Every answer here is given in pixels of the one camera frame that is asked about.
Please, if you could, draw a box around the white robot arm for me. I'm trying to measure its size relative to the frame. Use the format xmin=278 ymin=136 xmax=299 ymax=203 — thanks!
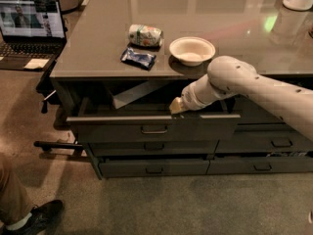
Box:
xmin=170 ymin=56 xmax=313 ymax=235

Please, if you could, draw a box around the white sticky note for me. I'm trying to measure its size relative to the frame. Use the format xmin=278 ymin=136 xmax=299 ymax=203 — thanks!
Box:
xmin=24 ymin=59 xmax=49 ymax=70

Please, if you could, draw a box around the grey tray inside drawer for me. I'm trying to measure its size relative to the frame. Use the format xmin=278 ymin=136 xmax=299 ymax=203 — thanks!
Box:
xmin=111 ymin=80 xmax=170 ymax=110

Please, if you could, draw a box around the black sneaker shoe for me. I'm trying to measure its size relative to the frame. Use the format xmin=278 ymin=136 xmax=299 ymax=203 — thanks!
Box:
xmin=2 ymin=200 xmax=64 ymax=235

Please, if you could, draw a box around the blue snack packet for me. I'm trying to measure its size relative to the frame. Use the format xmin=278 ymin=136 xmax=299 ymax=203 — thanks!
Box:
xmin=120 ymin=47 xmax=157 ymax=71

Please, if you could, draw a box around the black open laptop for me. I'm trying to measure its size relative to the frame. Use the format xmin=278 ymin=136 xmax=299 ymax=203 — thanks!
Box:
xmin=0 ymin=0 xmax=67 ymax=71

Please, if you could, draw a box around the crushed green white can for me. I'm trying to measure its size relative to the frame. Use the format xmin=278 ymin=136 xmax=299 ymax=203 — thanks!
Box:
xmin=128 ymin=24 xmax=163 ymax=47

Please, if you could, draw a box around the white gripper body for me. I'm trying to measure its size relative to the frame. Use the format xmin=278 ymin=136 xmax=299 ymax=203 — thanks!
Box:
xmin=181 ymin=74 xmax=229 ymax=111

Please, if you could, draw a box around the white sock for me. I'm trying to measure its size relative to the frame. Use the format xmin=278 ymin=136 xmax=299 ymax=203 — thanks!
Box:
xmin=5 ymin=212 xmax=32 ymax=231

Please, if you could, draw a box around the brown trouser leg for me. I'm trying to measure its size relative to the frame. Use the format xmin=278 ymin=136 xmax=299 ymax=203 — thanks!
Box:
xmin=0 ymin=157 xmax=33 ymax=225

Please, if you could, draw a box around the white paper bowl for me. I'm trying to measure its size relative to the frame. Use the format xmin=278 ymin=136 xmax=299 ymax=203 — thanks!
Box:
xmin=169 ymin=37 xmax=215 ymax=67

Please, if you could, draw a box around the grey drawer cabinet frame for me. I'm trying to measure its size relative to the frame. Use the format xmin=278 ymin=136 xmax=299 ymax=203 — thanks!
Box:
xmin=55 ymin=79 xmax=313 ymax=174

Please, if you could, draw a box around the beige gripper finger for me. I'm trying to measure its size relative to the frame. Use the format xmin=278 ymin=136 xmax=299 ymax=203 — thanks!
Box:
xmin=169 ymin=97 xmax=187 ymax=115

